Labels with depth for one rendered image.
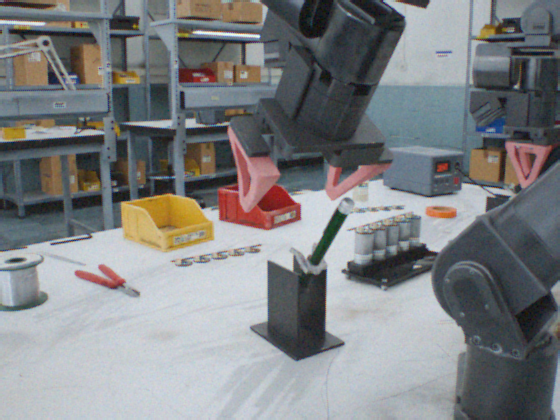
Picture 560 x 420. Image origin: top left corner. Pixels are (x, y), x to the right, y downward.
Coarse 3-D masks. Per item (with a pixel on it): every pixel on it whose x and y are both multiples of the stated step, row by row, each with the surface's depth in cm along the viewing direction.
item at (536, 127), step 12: (552, 96) 80; (540, 108) 80; (552, 108) 81; (528, 120) 82; (540, 120) 81; (552, 120) 81; (504, 132) 82; (516, 132) 84; (528, 132) 84; (540, 132) 78
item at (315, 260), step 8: (336, 208) 46; (336, 216) 46; (344, 216) 45; (328, 224) 47; (336, 224) 46; (328, 232) 47; (336, 232) 47; (320, 240) 48; (328, 240) 47; (320, 248) 48; (328, 248) 48; (312, 256) 49; (320, 256) 49; (312, 264) 49; (320, 264) 50; (304, 272) 51; (304, 280) 51
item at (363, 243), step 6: (360, 234) 69; (366, 234) 69; (372, 234) 69; (354, 240) 70; (360, 240) 69; (366, 240) 69; (372, 240) 70; (354, 246) 70; (360, 246) 69; (366, 246) 69; (372, 246) 70; (354, 252) 70; (360, 252) 69; (366, 252) 69; (372, 252) 70; (354, 258) 70; (360, 258) 70; (366, 258) 70; (372, 258) 70; (360, 264) 70; (366, 264) 70
